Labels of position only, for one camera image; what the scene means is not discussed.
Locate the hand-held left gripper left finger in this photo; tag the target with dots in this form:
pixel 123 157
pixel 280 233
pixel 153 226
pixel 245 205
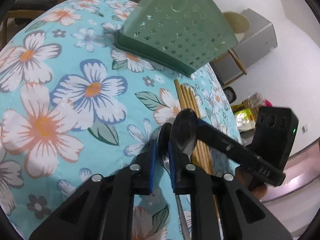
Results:
pixel 152 165

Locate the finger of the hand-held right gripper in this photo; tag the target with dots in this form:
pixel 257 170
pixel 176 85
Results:
pixel 225 145

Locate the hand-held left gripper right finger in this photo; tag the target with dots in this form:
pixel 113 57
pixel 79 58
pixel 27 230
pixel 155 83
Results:
pixel 173 165

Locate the small metal spoon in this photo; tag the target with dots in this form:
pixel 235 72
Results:
pixel 163 135

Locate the bundle of wooden chopsticks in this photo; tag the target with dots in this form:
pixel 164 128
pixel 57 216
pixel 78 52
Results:
pixel 186 97

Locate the white rice paddle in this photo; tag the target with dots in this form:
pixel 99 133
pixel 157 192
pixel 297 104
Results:
pixel 240 37

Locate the beige plastic ladle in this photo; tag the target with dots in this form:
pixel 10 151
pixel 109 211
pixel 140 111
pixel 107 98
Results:
pixel 237 21

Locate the green plastic utensil holder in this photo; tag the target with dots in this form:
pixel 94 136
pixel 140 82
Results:
pixel 175 25

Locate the person's right hand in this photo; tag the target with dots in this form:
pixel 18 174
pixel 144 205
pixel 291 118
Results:
pixel 260 192

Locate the green yellow rice bag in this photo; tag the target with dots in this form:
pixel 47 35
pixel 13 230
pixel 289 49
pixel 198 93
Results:
pixel 243 120

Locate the pink plastic bag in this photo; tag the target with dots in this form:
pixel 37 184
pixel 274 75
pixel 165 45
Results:
pixel 267 103

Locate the clear plastic bag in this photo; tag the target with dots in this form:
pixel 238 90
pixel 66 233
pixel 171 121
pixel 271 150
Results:
pixel 253 100

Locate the black rice cooker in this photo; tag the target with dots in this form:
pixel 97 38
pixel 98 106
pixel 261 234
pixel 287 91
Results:
pixel 230 95

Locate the wooden chair black seat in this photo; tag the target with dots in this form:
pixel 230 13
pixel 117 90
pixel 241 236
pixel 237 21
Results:
pixel 237 60
pixel 22 13

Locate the blue floral tablecloth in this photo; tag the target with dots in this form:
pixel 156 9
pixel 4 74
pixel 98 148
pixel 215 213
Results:
pixel 75 117

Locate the silver refrigerator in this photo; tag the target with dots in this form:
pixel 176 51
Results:
pixel 260 35

